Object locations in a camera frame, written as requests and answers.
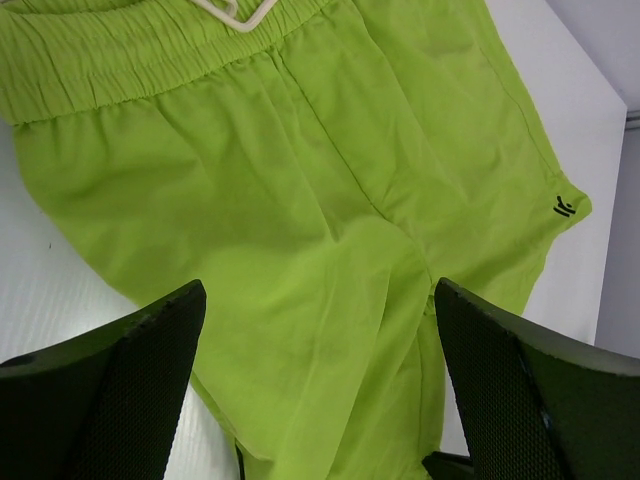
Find lime green shorts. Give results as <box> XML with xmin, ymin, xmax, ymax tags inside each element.
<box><xmin>1</xmin><ymin>1</ymin><xmax>592</xmax><ymax>479</ymax></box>

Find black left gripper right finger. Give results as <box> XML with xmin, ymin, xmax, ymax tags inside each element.
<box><xmin>423</xmin><ymin>278</ymin><xmax>639</xmax><ymax>479</ymax></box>

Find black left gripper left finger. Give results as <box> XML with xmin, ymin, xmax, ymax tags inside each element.
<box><xmin>1</xmin><ymin>280</ymin><xmax>206</xmax><ymax>479</ymax></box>

